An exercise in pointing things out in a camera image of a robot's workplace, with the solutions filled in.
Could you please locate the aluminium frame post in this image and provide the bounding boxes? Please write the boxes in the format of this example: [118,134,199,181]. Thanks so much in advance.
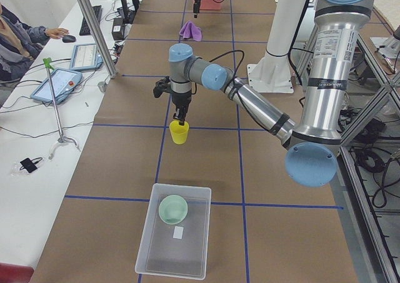
[77,0,117,79]

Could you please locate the red object at corner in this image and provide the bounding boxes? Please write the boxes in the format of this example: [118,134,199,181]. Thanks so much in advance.
[0,263,34,283]

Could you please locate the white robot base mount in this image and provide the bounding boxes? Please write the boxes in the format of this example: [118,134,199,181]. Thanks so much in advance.
[247,0,299,93]

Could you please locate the teach pendant tablet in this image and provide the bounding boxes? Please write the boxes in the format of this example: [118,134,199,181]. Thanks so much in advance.
[30,68,83,104]
[69,43,103,71]

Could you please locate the black computer mouse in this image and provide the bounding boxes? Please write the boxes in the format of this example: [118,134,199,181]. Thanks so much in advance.
[62,34,76,43]

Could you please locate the seated person's hand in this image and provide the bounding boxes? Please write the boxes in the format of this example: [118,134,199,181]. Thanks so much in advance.
[45,27,69,39]

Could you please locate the seated person in jacket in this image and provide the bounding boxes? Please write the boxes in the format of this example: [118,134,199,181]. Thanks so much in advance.
[1,6,50,82]

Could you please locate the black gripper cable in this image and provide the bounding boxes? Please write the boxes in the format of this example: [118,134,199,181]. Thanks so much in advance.
[191,49,245,95]

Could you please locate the yellow plastic cup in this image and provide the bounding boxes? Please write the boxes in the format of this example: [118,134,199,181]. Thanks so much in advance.
[169,120,189,145]

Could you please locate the metal stand with green clip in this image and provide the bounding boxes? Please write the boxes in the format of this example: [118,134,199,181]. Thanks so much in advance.
[43,57,80,160]

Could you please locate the aluminium frame rails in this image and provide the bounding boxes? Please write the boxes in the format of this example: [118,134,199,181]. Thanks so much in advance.
[296,11,400,283]

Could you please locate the pale green ceramic bowl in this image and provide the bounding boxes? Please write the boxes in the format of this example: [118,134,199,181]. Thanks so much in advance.
[158,195,188,225]

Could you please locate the small black device on table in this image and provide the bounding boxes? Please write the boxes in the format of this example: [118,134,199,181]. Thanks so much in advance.
[19,157,43,173]

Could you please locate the translucent white plastic box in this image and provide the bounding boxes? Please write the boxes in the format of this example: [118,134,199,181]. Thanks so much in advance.
[135,183,211,280]

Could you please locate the near teach pendant tablet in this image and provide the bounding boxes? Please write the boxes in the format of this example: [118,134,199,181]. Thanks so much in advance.
[30,68,83,104]

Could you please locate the black power adapter box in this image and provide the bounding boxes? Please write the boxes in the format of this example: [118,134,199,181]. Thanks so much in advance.
[111,17,126,41]

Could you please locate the purple microfiber cloth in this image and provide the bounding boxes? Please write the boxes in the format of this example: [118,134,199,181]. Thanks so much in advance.
[179,21,203,41]

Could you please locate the far teach pendant tablet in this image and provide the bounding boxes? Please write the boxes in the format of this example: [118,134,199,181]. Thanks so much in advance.
[69,43,103,71]

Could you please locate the pink plastic bin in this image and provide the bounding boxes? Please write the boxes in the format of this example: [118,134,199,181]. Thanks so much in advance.
[200,0,222,11]

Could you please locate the floor cable tangle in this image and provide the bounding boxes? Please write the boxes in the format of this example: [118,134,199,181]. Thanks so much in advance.
[340,107,400,209]

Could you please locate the black keyboard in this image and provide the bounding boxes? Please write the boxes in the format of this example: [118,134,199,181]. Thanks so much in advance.
[78,4,103,36]

